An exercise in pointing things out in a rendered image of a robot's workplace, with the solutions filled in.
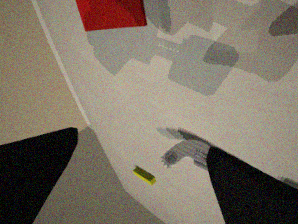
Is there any small yellow cube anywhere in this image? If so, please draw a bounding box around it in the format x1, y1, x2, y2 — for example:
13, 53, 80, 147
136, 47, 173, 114
133, 167, 156, 185

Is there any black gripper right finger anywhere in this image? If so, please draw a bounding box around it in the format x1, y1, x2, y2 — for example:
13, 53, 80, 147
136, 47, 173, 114
206, 147, 298, 224

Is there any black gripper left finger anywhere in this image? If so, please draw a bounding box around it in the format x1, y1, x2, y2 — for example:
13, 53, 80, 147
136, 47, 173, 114
0, 128, 78, 224

